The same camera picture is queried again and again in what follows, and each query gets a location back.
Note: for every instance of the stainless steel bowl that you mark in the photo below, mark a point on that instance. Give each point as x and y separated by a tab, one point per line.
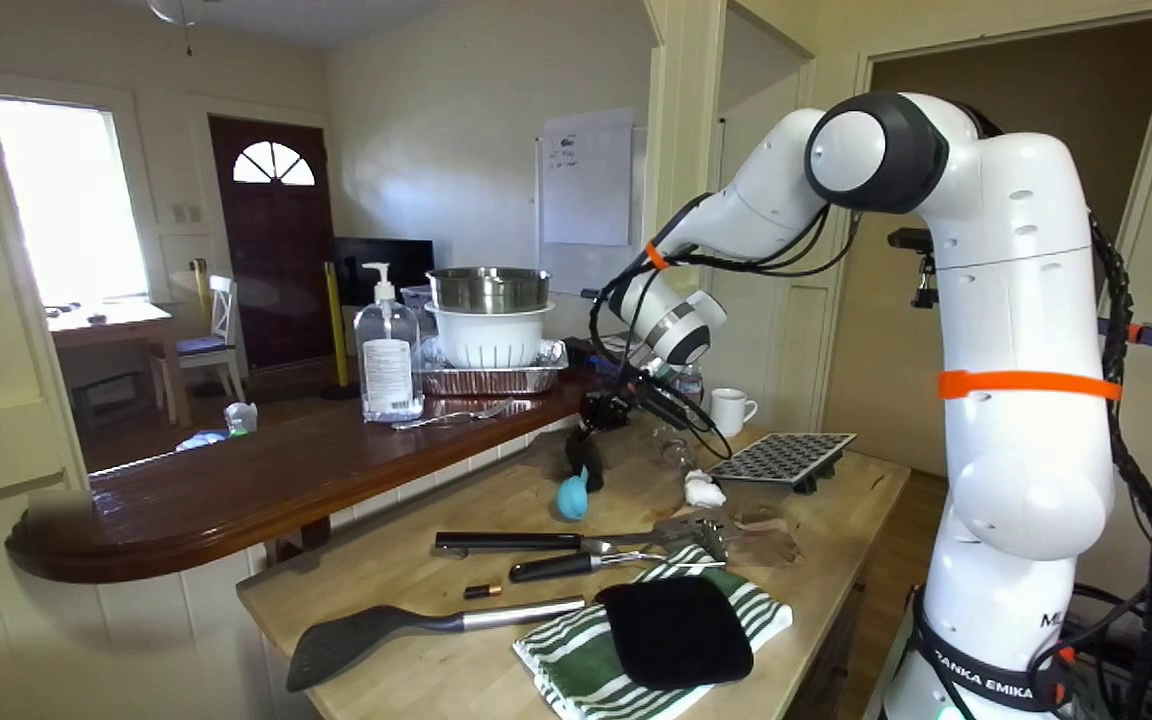
491	290

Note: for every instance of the green striped towel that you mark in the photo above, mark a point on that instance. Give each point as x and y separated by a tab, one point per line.
573	656

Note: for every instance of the white ceramic mug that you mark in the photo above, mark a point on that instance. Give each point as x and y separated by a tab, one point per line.
729	410

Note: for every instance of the wooden desk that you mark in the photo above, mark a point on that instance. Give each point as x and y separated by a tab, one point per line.
145	328

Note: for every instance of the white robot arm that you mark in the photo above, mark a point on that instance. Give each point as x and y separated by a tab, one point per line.
1026	396

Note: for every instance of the dark wooden counter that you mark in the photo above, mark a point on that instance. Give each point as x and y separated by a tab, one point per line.
187	508

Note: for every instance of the white colander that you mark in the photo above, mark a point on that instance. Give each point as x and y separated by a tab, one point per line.
491	338

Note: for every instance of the black cloth pad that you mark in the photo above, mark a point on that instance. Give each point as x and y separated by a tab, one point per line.
678	635

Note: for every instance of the aluminium foil tray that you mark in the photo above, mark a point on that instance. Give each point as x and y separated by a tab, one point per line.
491	381

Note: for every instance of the black nylon spatula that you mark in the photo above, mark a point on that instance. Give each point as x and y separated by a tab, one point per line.
333	644

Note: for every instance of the metal slotted spatula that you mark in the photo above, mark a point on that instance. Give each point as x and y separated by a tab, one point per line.
664	533

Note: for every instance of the clear sanitizer pump bottle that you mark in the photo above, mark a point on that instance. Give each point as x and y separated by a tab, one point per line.
384	346

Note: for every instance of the small white cup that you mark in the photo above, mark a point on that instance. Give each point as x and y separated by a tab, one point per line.
243	418

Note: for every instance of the white crumpled object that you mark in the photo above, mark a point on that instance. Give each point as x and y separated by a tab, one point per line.
700	490

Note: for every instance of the white wooden chair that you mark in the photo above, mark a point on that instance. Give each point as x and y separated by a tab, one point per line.
210	351

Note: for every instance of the checkerboard calibration board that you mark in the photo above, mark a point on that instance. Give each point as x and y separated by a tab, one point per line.
787	459

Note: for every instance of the teal measuring scoop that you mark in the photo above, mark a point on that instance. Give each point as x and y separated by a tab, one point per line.
573	499

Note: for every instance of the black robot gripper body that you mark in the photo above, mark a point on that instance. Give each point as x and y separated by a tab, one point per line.
612	393

